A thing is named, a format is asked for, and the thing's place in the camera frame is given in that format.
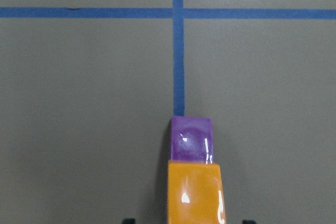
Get orange trapezoid block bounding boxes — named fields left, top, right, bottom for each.
left=167, top=161, right=227, bottom=223

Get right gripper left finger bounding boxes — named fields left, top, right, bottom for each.
left=123, top=218, right=135, bottom=224

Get brown paper table cover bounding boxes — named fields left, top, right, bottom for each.
left=1, top=0, right=335, bottom=223

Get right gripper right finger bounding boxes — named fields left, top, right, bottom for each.
left=242, top=220, right=256, bottom=224

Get purple trapezoid block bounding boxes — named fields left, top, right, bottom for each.
left=170, top=116, right=214, bottom=164

